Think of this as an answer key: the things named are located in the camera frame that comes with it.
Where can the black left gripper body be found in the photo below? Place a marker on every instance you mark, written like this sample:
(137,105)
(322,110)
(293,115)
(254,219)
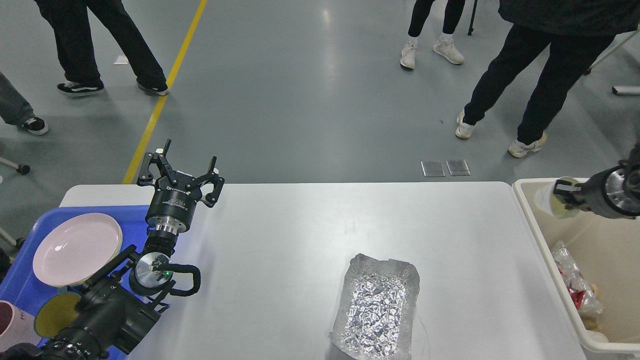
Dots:
(174,200)

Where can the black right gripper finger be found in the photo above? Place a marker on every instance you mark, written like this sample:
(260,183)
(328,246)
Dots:
(568,205)
(567,188)

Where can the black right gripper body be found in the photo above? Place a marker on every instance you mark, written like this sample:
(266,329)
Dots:
(605,194)

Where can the white lid bottom edge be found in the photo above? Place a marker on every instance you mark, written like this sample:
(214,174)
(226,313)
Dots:
(547,202)

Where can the crushed red soda can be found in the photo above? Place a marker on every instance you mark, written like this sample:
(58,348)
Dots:
(577,297)

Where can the pink plate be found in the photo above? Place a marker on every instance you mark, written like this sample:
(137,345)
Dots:
(52,262)

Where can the blue-grey mug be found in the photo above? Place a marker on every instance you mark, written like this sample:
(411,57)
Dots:
(56,314)

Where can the aluminium foil tray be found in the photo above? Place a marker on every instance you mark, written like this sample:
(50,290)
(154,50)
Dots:
(375,315)

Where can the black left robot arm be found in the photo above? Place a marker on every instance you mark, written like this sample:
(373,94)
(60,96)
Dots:
(158,268)

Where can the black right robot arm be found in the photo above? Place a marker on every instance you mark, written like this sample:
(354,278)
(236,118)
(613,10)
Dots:
(632,166)

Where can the beige plastic bin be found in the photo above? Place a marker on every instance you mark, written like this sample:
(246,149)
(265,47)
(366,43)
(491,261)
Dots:
(607,253)

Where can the metal floor plate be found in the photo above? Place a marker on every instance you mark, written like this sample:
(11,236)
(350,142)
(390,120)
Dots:
(458,167)
(432,169)

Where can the person in olive trousers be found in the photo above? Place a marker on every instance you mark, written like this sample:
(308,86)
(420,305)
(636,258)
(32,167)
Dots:
(15,110)

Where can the person in black tracksuit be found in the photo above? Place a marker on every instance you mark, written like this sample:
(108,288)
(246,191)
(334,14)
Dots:
(575,32)

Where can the pink mug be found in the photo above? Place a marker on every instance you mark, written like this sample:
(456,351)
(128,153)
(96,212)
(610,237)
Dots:
(16,326)

